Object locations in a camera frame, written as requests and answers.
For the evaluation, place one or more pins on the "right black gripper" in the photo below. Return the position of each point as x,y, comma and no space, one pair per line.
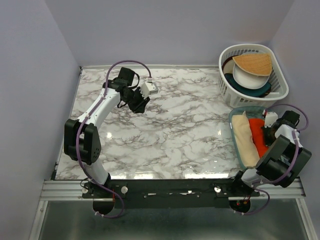
267,142

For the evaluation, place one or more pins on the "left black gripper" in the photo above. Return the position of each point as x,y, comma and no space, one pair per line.
139,107

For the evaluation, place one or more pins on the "orange t shirt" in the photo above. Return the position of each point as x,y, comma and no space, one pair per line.
256,127

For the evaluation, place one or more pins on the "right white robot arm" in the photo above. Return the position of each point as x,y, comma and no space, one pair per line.
269,148

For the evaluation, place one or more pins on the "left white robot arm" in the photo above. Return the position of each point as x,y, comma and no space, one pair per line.
81,136

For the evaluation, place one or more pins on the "teal plastic bin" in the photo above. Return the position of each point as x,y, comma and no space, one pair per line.
252,112

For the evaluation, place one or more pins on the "beige folded cloth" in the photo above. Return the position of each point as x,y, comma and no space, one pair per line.
246,148

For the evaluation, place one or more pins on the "teal bowl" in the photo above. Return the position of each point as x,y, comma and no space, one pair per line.
258,93

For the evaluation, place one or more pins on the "white plastic basket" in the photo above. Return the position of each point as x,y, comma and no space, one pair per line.
232,97

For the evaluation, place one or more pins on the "white plate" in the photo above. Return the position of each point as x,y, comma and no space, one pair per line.
248,80

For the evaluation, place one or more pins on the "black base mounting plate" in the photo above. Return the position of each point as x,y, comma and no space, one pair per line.
117,196

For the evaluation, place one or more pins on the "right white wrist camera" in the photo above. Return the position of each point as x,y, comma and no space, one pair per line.
270,118

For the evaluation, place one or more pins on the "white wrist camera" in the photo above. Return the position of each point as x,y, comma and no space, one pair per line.
148,88
270,118

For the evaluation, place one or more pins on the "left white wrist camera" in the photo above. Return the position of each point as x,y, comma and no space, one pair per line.
148,88

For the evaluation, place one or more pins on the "aluminium rail frame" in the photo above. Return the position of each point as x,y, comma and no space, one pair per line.
70,190

